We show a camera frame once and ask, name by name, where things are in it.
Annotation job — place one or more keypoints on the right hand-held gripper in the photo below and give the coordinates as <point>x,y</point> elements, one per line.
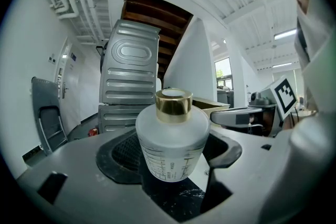
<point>284,97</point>

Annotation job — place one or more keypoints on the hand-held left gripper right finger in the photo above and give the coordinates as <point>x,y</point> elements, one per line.
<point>249,178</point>

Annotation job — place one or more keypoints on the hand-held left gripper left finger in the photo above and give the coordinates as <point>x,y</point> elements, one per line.
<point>86,191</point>

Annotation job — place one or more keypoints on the frosted glass bottle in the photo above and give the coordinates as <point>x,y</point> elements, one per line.
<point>170,139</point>

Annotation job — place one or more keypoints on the white sink basin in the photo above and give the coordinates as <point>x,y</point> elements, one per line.
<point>199,168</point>

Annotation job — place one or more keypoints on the black marble countertop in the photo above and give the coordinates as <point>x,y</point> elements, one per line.
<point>173,199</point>

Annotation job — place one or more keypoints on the tan wooden cabinet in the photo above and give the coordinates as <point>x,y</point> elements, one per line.
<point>210,106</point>

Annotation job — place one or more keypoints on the large window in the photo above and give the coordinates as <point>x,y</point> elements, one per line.
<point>223,73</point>

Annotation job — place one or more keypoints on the red fire extinguisher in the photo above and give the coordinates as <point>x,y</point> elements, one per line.
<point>93,132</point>

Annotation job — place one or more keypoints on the person's white shirt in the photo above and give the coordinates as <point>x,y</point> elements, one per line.
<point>315,139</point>

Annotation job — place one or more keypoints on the long ceiling light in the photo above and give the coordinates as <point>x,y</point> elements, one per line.
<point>282,65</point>
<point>285,34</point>

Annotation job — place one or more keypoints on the grey appliance with ribbed panel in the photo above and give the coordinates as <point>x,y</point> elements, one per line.
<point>120,118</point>

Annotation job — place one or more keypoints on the grey folding chair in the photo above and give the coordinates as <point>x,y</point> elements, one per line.
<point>48,118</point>

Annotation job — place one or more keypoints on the grey appliance with oval embossing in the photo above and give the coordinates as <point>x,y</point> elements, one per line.
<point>130,65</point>

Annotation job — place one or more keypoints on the white door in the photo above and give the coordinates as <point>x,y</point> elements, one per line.
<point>67,81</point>

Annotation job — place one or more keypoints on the brown wooden staircase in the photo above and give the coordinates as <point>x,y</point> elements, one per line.
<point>157,23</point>

